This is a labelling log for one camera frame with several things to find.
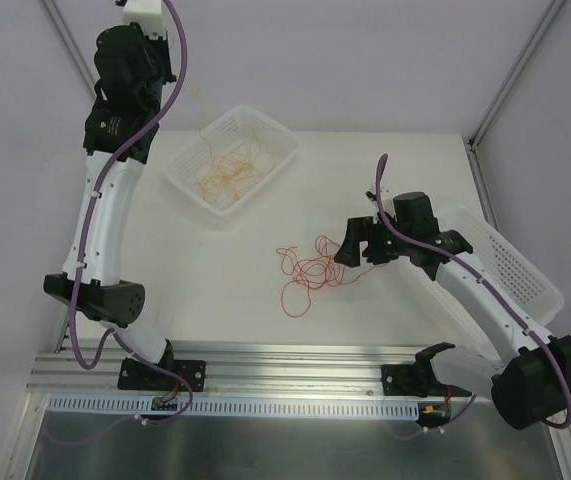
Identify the white left plastic basket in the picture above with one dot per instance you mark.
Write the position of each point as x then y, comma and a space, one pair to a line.
229, 162

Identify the aluminium frame post left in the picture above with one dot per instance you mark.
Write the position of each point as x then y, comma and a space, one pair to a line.
70, 46

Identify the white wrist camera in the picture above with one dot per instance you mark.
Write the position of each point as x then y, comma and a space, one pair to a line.
146, 14
386, 199

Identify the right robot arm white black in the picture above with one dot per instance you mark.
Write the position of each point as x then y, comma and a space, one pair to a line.
527, 371

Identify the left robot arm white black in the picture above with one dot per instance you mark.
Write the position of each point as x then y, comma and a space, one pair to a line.
132, 70

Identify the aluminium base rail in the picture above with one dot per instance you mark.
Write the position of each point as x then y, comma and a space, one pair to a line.
241, 370

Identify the aluminium frame post right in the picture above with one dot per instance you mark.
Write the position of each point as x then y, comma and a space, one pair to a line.
517, 69

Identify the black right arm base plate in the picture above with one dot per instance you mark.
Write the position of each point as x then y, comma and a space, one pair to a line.
416, 381

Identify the white slotted cable duct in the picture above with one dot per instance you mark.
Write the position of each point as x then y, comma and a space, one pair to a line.
236, 407

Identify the white plastic basket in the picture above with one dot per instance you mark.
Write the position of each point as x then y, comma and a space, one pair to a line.
521, 282
229, 162

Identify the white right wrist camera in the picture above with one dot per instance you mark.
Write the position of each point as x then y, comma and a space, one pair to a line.
386, 199

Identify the aluminium frame post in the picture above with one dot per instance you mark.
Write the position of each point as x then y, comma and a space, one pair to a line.
517, 69
70, 46

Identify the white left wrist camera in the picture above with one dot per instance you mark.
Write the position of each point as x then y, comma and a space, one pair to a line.
146, 14

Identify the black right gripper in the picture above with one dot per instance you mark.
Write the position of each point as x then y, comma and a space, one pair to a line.
370, 241

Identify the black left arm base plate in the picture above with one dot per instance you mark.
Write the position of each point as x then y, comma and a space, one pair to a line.
135, 376

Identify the white right plastic basket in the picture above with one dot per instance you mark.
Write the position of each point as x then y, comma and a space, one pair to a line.
521, 282

